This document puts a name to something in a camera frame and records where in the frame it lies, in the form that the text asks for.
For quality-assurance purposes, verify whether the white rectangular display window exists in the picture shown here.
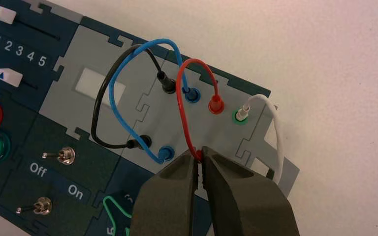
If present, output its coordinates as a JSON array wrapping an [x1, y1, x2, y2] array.
[[75, 67, 126, 107]]

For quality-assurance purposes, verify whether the blue banana plug wire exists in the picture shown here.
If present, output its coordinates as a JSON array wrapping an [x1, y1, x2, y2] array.
[[108, 38, 201, 165]]

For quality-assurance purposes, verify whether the red banana plug wire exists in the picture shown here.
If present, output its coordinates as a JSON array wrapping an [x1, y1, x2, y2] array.
[[177, 59, 225, 164]]

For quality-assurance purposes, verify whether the white banana plug wire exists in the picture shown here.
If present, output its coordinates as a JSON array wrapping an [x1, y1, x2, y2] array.
[[236, 94, 285, 185]]

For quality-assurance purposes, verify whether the grey and teal task box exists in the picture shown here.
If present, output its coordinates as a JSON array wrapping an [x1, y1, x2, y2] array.
[[0, 0, 301, 236]]

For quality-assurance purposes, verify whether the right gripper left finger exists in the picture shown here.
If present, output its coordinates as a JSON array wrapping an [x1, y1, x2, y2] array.
[[129, 150, 199, 236]]

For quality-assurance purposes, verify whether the green rotary pointer knob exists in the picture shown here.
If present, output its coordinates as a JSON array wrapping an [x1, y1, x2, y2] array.
[[102, 195, 137, 236]]

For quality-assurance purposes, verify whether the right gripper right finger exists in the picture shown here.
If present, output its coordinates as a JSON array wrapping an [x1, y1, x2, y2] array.
[[202, 147, 301, 236]]

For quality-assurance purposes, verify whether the metal toggle switch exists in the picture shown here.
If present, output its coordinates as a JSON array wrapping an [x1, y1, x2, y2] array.
[[42, 147, 76, 166], [16, 196, 53, 216]]

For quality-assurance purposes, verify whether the black banana plug wire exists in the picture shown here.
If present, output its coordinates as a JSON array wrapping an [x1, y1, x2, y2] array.
[[91, 44, 177, 149]]

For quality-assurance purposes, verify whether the green banana socket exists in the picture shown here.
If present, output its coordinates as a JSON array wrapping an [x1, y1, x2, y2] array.
[[232, 110, 249, 125]]

